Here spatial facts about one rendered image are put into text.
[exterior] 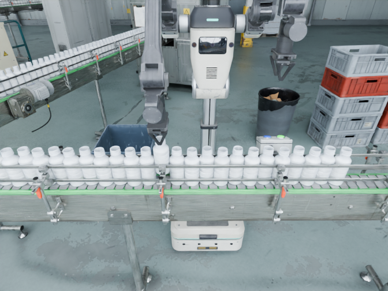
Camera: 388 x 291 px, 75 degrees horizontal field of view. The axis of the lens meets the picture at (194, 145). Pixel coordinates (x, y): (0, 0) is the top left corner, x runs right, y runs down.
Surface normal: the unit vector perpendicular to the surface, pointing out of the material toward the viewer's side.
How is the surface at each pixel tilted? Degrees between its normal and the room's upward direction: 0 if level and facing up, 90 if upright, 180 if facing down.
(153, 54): 55
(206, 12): 90
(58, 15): 90
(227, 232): 31
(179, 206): 90
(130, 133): 90
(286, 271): 0
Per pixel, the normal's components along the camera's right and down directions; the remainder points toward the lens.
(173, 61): -0.30, 0.52
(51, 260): 0.00, -0.84
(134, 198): 0.00, 0.55
